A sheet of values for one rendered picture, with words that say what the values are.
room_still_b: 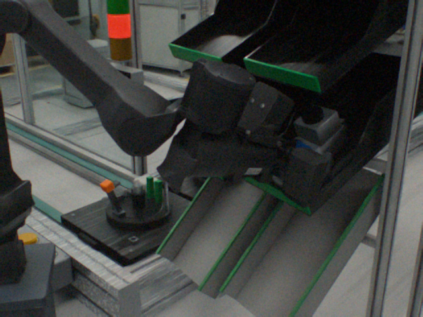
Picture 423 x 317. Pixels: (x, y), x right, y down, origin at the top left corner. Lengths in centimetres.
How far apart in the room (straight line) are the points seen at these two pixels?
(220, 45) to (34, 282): 43
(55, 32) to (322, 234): 47
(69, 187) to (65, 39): 84
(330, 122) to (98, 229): 56
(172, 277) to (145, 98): 50
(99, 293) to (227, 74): 58
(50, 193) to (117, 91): 84
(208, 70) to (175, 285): 58
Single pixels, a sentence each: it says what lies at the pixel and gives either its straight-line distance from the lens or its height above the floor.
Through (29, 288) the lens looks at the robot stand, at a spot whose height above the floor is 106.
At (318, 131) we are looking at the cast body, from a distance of 71.
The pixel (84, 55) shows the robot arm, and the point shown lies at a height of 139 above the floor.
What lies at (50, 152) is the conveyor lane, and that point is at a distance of 160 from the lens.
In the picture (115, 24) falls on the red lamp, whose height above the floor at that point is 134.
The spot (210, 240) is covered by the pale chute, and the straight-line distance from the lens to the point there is 90.
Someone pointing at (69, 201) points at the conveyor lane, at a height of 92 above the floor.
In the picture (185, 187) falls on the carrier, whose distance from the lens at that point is 124.
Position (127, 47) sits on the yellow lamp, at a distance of 122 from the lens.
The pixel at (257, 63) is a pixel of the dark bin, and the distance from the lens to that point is 68.
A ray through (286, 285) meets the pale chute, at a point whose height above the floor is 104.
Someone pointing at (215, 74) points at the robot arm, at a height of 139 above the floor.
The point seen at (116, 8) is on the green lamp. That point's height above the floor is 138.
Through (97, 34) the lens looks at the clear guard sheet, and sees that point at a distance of 136.
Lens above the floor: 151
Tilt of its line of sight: 23 degrees down
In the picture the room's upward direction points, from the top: straight up
